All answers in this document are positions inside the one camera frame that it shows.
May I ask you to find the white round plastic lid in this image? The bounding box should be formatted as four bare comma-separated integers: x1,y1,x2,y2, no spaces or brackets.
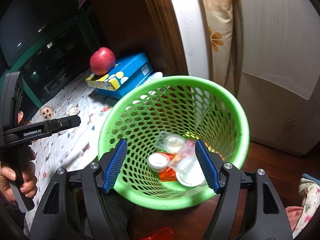
176,164,205,187

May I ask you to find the pink snack packet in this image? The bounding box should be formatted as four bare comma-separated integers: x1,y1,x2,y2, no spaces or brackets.
179,139,196,158

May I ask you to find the orange snack wrapper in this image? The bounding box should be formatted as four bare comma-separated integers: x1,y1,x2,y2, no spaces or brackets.
158,152,182,182

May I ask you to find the small sauce cup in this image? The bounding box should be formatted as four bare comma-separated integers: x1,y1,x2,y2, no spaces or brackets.
147,152,170,172

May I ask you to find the patterned paper ball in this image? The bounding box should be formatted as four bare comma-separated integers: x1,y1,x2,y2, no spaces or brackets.
66,104,80,116

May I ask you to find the green plastic trash basket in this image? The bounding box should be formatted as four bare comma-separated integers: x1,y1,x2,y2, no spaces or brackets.
98,76,249,210

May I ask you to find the clear round food container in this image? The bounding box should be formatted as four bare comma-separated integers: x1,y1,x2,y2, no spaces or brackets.
168,154,197,173

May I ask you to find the clear plastic cup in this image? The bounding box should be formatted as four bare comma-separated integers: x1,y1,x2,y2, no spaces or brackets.
155,131,186,154

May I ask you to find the person's left hand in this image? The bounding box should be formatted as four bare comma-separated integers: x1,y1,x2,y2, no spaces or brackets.
1,146,37,203

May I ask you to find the white skull toy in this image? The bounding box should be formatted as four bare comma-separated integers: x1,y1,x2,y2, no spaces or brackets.
39,106,54,120

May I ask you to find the white cartoon print blanket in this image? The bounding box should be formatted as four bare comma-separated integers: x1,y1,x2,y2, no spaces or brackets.
23,71,164,230

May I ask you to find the blue yellow tissue box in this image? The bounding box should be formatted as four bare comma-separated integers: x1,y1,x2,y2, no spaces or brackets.
86,53,153,99

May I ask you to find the floral cloth on floor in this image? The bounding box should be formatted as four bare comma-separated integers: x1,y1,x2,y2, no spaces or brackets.
285,173,319,239

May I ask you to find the red apple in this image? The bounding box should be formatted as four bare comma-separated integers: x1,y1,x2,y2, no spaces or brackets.
89,47,116,76

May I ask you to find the grey white cabinet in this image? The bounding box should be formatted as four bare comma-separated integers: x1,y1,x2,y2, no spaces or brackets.
237,0,319,155

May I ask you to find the floral beige pillow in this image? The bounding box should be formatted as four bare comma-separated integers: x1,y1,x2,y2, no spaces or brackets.
202,0,242,95

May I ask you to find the green window frame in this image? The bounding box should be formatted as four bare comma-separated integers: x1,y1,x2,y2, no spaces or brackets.
1,22,89,107

